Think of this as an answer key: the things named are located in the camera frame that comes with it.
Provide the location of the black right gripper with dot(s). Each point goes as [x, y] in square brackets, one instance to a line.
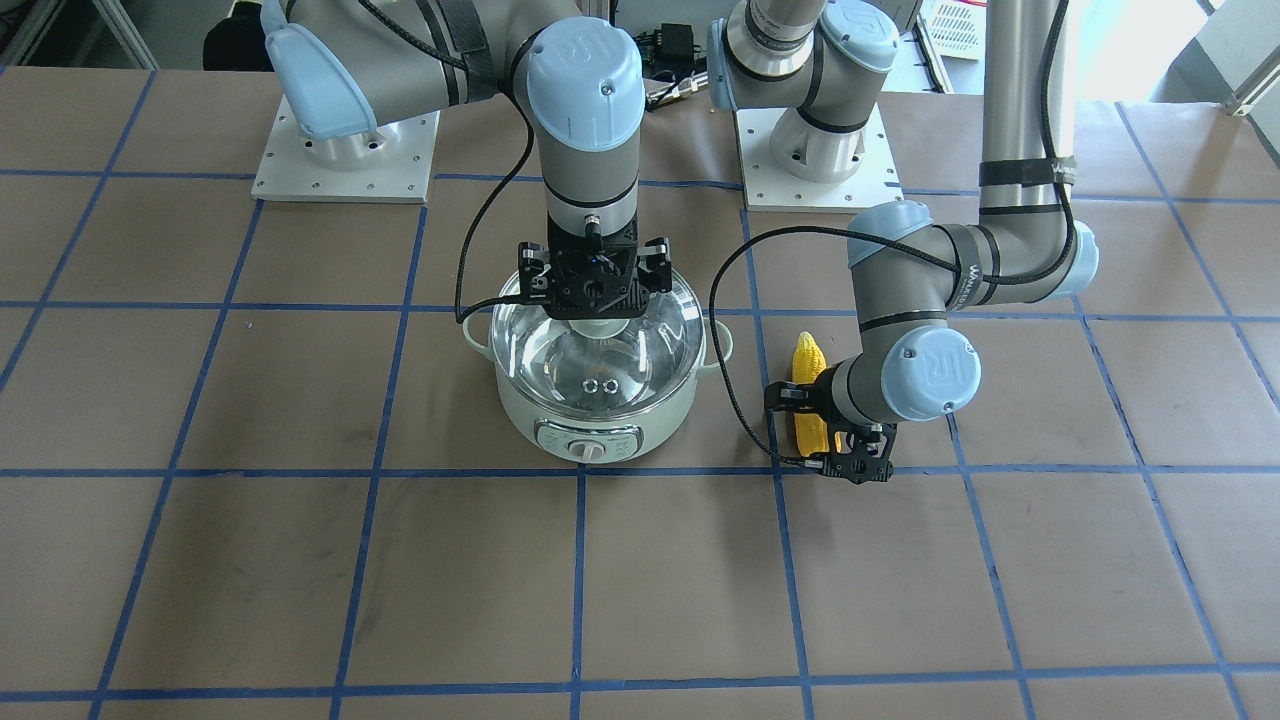
[531, 272]

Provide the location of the glass pot lid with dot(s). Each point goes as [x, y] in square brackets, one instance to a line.
[600, 369]

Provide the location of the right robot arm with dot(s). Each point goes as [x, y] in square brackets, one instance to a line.
[350, 67]

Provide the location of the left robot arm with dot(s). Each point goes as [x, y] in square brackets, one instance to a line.
[908, 272]

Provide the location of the pale green electric pot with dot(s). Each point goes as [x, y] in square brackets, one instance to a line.
[597, 441]

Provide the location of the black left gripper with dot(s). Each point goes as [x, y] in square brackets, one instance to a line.
[818, 400]

